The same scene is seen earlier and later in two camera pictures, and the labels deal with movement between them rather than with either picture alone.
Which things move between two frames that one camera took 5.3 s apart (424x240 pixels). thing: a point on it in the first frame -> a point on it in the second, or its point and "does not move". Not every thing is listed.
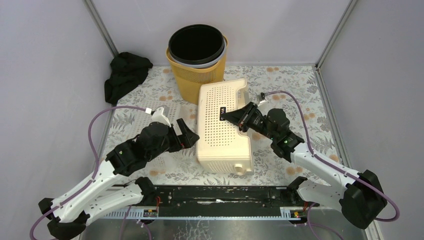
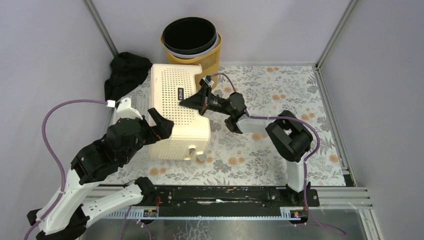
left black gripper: [180, 134] -> [151, 128]
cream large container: [221, 145] -> [190, 136]
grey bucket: [202, 64] -> [192, 54]
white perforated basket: [144, 119] -> [141, 102]
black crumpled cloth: [127, 71] does not move
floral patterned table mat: [295, 88] does not move
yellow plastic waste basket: [187, 80] -> [209, 63]
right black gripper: [241, 116] -> [199, 101]
